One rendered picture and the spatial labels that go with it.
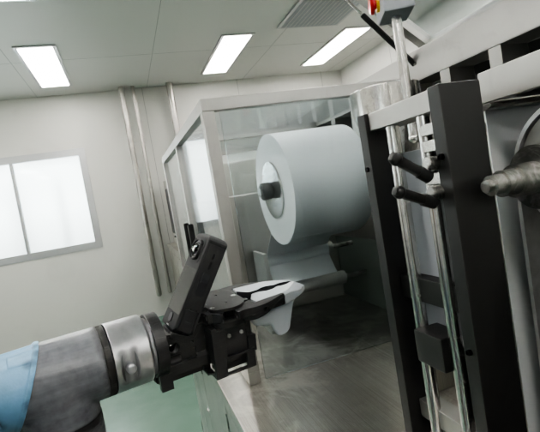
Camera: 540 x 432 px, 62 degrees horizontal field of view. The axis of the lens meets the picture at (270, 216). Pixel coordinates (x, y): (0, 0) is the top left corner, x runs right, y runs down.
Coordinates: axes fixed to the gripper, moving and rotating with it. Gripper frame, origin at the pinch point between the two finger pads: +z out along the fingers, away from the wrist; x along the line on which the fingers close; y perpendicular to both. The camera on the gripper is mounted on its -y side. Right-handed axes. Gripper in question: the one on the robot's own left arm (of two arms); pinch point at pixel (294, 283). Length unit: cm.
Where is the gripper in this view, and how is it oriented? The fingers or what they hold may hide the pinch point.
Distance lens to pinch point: 60.6
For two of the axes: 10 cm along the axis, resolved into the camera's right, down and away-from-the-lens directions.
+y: 1.0, 9.8, 1.8
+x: 5.2, 1.0, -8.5
